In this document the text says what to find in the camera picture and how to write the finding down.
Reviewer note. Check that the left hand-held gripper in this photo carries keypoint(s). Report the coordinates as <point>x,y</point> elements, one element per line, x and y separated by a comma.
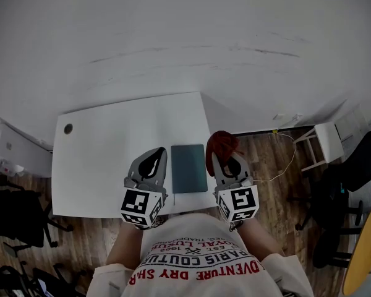
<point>139,204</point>

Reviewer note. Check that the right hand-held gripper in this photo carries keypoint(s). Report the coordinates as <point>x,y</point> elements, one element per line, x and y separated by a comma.
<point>239,203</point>

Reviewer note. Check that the red cloth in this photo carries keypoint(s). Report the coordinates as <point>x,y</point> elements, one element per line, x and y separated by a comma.
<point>222,144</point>

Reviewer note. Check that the dark teal notebook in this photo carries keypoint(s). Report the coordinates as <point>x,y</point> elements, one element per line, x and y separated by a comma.
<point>188,169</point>

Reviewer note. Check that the person's left forearm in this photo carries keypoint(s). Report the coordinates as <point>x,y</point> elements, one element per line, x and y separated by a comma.
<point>123,246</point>

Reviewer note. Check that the person's right forearm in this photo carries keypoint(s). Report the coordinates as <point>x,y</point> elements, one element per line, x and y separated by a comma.
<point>259,240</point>

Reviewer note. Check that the person's white printed shirt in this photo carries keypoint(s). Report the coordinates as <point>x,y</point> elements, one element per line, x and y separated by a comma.
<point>201,258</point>

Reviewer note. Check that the white side table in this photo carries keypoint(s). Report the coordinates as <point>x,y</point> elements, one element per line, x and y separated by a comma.
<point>327,141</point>

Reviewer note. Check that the black swivel chair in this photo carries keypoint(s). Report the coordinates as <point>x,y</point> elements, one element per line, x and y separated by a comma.
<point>352,178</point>

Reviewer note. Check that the white cabinet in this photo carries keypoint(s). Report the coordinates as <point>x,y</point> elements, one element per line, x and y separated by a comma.
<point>21,153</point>

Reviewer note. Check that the black office chair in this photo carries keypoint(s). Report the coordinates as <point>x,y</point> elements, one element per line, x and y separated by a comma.
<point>15,212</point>

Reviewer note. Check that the clear plastic bag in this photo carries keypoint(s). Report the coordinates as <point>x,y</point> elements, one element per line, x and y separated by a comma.
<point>6,166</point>

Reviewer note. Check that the yellow round stool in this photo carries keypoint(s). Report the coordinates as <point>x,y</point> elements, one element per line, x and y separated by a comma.
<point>365,252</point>

